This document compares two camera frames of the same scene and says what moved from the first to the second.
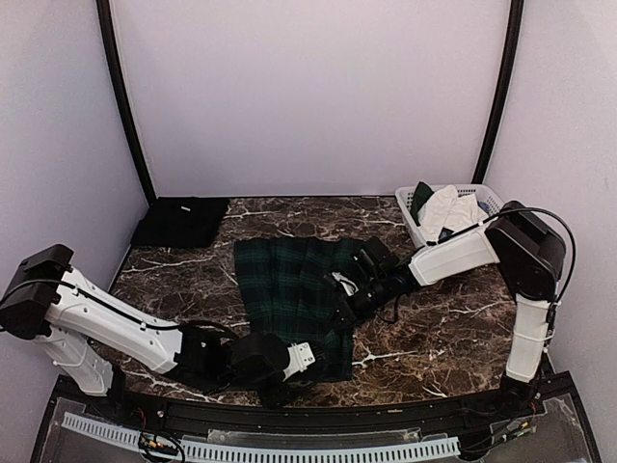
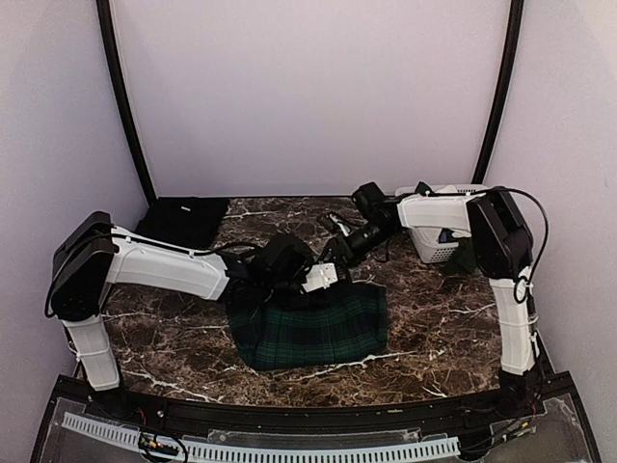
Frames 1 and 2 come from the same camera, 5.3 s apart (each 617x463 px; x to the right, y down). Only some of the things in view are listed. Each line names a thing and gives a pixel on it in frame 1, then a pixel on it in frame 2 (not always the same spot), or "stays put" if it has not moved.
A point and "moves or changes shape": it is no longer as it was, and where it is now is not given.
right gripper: x=342 y=308 to x=339 y=249
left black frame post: x=108 y=25 stays put
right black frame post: x=517 y=12 stays put
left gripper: x=281 y=395 to x=304 y=300
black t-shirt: x=180 y=222 stays put
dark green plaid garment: x=282 y=289 moves or changes shape
